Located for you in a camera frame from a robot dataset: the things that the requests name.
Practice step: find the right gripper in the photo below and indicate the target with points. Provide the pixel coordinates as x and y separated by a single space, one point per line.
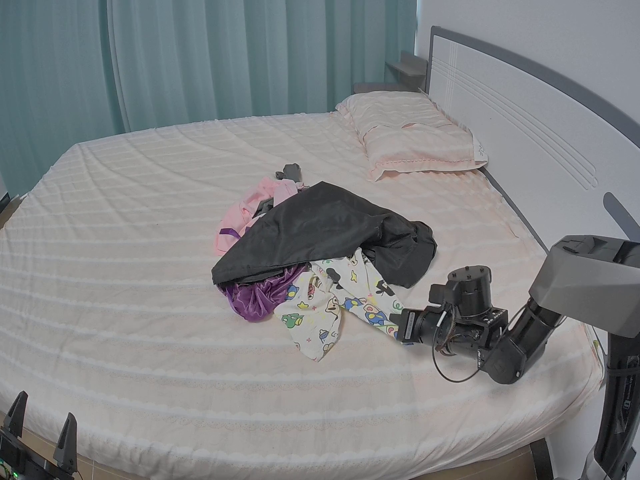
430 325

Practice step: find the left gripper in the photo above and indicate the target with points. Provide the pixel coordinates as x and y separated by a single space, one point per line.
25 460

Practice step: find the white printed pyjama top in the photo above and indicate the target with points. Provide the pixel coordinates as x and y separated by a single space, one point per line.
310 328

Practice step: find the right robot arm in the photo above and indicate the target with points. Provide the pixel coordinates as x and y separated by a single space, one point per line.
575 278

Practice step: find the bed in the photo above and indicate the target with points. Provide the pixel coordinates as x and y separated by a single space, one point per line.
150 218

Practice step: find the black garment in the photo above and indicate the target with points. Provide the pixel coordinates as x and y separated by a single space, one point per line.
310 228

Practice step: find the purple satin garment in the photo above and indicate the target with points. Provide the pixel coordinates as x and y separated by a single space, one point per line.
255 300

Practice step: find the pale pink pillow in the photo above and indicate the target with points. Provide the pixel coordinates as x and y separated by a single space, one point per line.
415 138

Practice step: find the dark grey garment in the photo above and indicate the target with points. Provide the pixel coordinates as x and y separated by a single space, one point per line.
291 170

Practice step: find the pink garment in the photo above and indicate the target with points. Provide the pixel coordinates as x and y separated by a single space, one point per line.
245 213

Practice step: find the grey bedside table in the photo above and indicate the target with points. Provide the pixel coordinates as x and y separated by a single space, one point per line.
407 65

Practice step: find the blue-green curtain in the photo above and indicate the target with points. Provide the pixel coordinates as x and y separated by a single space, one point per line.
200 43

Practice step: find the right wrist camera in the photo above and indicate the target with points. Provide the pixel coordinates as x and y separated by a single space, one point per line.
440 295

